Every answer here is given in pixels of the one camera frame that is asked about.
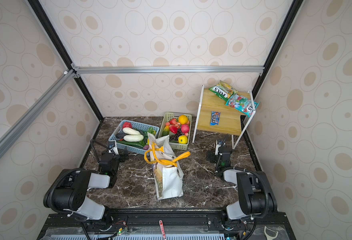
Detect white grocery bag yellow handles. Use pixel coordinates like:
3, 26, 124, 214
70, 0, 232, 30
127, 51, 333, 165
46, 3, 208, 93
144, 133, 191, 200

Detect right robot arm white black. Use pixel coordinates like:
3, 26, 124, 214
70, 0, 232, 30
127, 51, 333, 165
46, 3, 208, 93
207, 139, 278, 220

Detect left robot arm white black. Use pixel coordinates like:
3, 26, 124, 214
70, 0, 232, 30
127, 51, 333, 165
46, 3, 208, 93
43, 140, 122, 221

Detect teal red candy bag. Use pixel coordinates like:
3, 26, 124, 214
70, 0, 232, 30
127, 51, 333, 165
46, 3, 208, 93
226, 94, 259, 117

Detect green candy bag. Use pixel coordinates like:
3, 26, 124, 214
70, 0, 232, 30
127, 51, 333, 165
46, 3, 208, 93
209, 81, 238, 101

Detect white radish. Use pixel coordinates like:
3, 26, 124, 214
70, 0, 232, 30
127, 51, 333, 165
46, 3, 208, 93
123, 135, 144, 142
123, 127, 141, 135

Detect blue plastic basket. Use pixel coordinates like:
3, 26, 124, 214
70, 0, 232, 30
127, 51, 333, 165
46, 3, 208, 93
109, 120, 160, 155

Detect red tomato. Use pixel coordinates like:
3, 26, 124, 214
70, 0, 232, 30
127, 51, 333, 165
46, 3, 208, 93
123, 122, 133, 129

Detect green cucumber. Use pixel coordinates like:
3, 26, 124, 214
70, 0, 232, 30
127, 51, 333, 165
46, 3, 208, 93
117, 140, 145, 149

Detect blue m&m packet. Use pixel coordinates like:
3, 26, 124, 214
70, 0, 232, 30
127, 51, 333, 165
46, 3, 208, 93
210, 111, 221, 126

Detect green leaf vegetable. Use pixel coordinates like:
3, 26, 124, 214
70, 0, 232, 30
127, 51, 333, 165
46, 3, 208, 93
147, 127, 157, 136

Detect black grapes bunch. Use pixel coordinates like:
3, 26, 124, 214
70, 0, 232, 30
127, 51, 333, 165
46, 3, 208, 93
170, 129, 184, 143

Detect orange fruit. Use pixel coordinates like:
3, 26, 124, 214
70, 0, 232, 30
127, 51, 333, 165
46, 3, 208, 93
178, 115, 189, 125

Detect red apple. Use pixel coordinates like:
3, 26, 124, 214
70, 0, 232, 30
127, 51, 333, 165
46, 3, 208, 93
169, 125, 178, 135

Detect red strawberry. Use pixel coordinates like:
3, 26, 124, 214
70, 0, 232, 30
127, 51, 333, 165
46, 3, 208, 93
169, 118, 178, 125

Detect horizontal aluminium bar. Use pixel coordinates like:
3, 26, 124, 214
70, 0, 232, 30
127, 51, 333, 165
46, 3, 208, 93
74, 66, 264, 74

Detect white peeler tool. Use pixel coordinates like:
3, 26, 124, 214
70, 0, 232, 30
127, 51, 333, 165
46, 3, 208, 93
264, 226, 279, 240

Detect left diagonal aluminium bar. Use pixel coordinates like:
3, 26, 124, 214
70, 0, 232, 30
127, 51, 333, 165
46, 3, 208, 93
0, 70, 75, 159

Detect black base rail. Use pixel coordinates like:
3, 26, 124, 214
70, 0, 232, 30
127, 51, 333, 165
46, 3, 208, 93
38, 209, 295, 240

